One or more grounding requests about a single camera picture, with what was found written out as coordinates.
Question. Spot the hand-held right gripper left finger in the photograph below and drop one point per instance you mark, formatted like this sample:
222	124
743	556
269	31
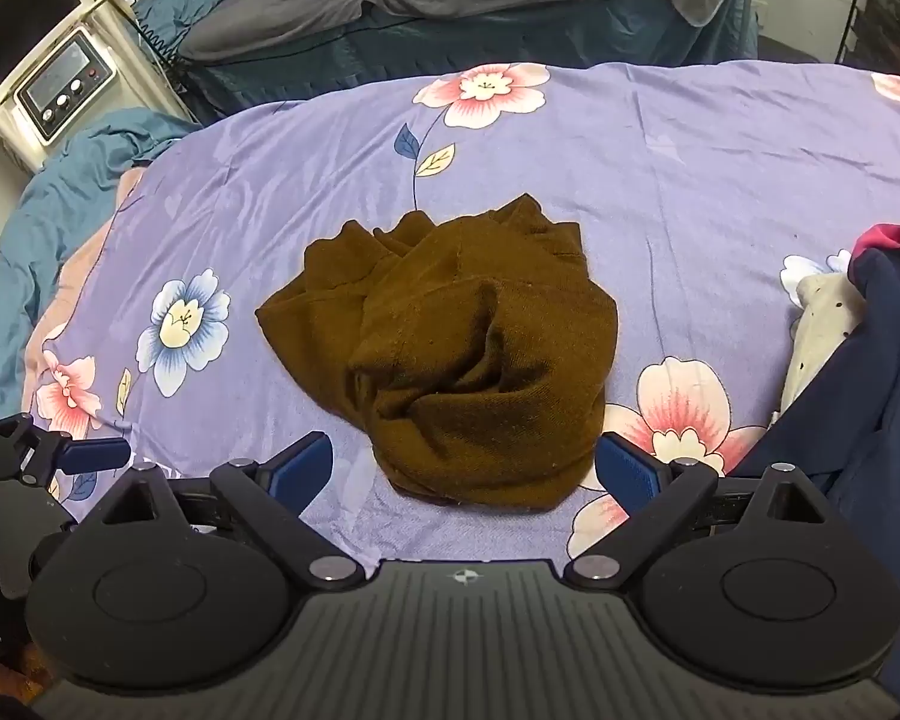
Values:
307	465

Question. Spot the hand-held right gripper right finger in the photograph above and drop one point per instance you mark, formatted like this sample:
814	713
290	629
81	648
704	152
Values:
628	474

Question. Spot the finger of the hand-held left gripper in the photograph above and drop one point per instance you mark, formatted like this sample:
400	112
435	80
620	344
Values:
97	454

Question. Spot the brown knit sweater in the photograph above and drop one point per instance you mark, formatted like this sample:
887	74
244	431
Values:
457	360

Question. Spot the cream dotted garment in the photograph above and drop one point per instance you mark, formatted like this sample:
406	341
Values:
821	330

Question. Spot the navy blue garment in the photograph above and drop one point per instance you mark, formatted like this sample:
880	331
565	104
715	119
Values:
870	405

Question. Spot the purple floral bed sheet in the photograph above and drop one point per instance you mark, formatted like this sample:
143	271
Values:
645	202

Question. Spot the pink garment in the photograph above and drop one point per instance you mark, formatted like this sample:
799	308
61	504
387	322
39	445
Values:
881	238

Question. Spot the white device with knobs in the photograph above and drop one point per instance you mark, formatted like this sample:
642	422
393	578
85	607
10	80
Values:
64	86

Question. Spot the white medical device with screen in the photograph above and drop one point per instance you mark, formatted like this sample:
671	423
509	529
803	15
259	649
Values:
131	67

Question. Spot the dark teal bed cover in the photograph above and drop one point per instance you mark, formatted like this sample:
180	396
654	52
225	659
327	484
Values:
495	45

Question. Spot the grey blanket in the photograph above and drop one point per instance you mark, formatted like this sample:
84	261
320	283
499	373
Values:
360	0

